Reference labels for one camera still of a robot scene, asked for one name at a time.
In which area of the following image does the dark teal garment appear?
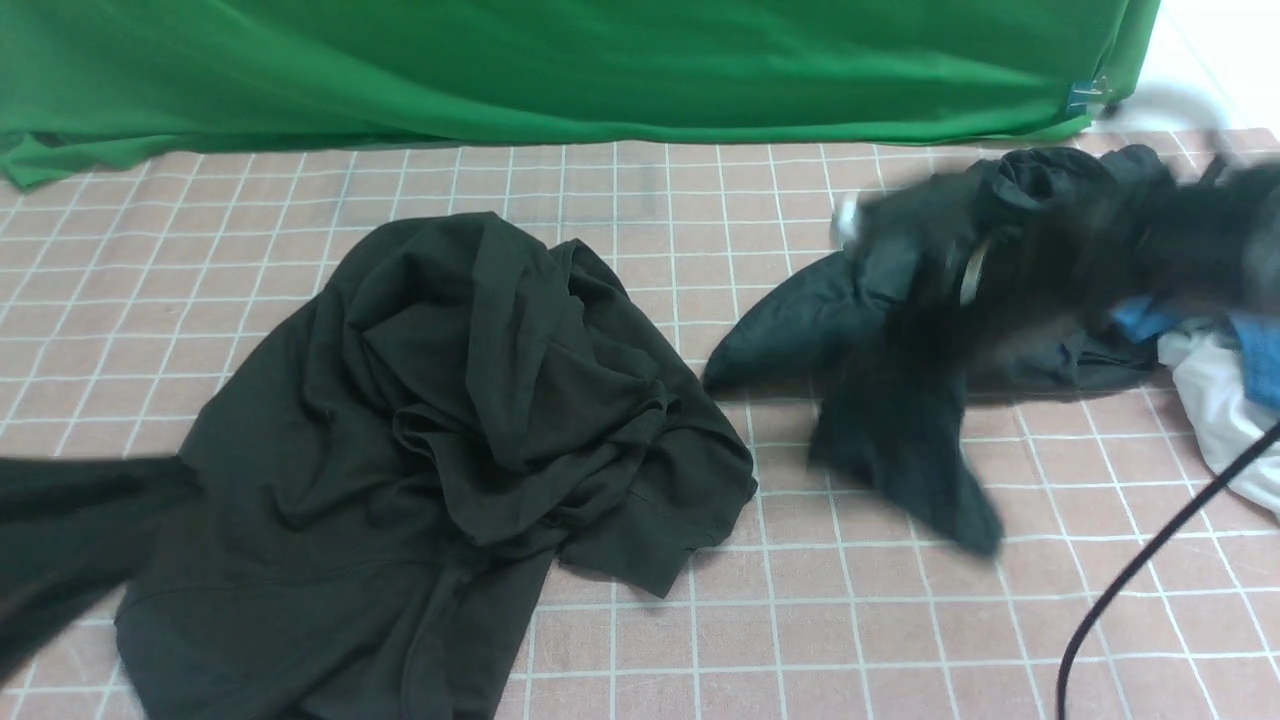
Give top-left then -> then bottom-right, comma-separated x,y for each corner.
703,143 -> 1172,559

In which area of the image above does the green backdrop cloth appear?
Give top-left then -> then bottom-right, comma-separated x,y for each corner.
1,1 -> 1160,191

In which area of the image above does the pink grid tablecloth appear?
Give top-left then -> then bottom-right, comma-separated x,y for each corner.
3,143 -> 1277,719

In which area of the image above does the metal backdrop clip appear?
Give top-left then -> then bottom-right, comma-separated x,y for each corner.
1062,76 -> 1111,118

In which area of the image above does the dark gray long-sleeved shirt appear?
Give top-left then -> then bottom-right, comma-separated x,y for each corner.
3,213 -> 758,719

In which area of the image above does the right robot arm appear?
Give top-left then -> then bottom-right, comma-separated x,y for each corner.
943,154 -> 1277,348

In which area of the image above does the white garment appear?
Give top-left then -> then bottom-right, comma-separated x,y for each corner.
1158,329 -> 1277,475

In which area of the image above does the blue garment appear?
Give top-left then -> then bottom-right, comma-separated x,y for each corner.
1111,299 -> 1279,411

